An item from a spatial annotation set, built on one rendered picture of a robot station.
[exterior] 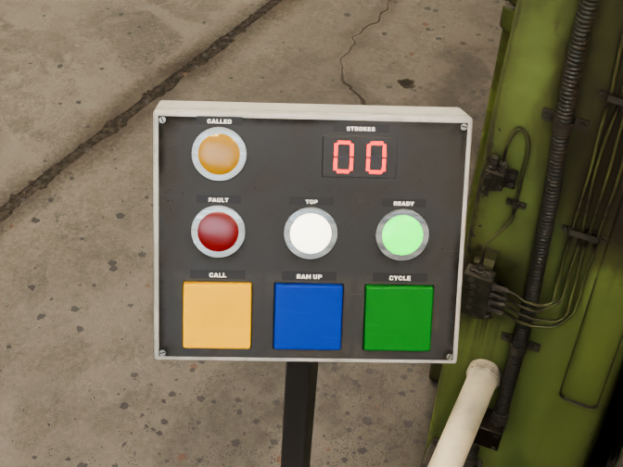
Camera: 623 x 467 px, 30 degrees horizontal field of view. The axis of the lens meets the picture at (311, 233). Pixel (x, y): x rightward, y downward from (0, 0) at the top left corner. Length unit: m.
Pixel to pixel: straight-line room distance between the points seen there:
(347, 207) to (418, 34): 2.29
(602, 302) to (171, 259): 0.62
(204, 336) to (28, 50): 2.23
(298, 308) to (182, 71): 2.09
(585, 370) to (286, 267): 0.59
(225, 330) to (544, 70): 0.48
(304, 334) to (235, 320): 0.08
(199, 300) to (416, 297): 0.24
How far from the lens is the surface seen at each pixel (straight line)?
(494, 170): 1.49
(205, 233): 1.26
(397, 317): 1.29
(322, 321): 1.28
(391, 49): 3.44
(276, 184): 1.25
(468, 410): 1.69
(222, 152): 1.24
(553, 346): 1.69
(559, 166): 1.45
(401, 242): 1.27
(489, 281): 1.59
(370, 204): 1.26
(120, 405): 2.49
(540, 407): 1.79
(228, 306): 1.28
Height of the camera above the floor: 1.97
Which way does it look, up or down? 44 degrees down
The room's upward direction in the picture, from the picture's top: 4 degrees clockwise
